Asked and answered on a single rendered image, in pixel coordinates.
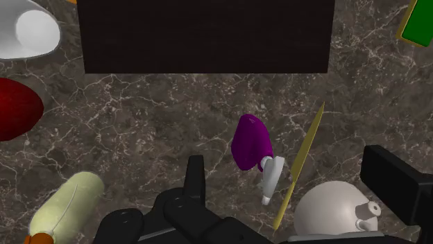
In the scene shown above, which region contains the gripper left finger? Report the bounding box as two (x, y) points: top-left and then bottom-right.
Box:
(92, 155), (237, 244)

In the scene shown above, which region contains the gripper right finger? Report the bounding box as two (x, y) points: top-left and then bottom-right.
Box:
(359, 144), (433, 244)

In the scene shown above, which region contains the white round dispenser bottle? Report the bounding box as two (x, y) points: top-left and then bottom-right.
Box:
(293, 180), (382, 237)

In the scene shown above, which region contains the purple spray bottle white trigger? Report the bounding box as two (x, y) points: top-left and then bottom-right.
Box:
(230, 114), (286, 207)

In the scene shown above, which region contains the yellow knife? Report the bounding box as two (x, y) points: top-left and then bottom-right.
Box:
(272, 101), (326, 232)

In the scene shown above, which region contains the pale green bottle orange cap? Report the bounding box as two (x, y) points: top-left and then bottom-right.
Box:
(23, 171), (105, 244)

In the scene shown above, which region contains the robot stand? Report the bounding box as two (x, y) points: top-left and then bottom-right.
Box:
(76, 0), (337, 74)

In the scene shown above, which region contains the green book yellow edge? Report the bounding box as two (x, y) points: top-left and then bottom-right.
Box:
(396, 0), (433, 48)

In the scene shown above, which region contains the dark red round object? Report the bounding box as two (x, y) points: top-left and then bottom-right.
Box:
(0, 77), (45, 142)

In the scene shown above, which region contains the white cup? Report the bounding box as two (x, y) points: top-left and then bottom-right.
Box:
(0, 0), (62, 60)

